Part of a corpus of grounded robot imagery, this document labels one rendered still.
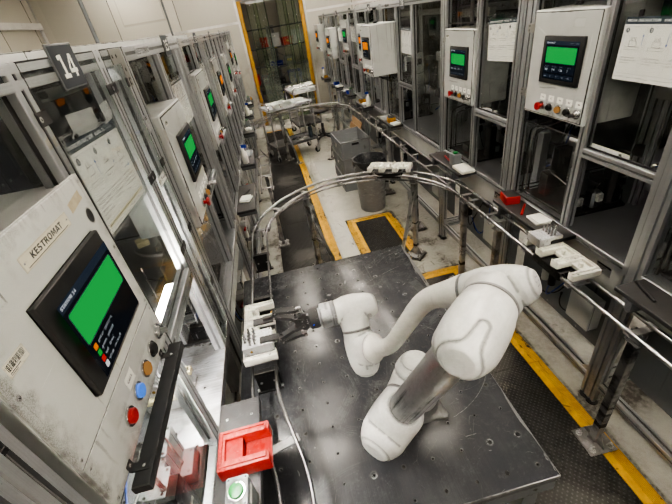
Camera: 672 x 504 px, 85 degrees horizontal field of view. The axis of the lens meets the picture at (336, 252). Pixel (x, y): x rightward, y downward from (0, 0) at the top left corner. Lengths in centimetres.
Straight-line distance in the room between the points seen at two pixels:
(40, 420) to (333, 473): 103
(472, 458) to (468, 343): 79
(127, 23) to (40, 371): 908
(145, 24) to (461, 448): 912
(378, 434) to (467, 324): 60
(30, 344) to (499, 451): 137
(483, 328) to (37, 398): 75
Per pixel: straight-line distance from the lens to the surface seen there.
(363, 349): 128
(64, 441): 73
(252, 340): 159
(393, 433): 127
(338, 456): 153
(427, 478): 148
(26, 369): 67
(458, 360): 80
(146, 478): 86
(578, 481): 235
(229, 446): 133
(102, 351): 78
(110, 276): 85
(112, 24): 965
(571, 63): 209
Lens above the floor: 202
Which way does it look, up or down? 33 degrees down
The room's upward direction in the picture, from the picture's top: 10 degrees counter-clockwise
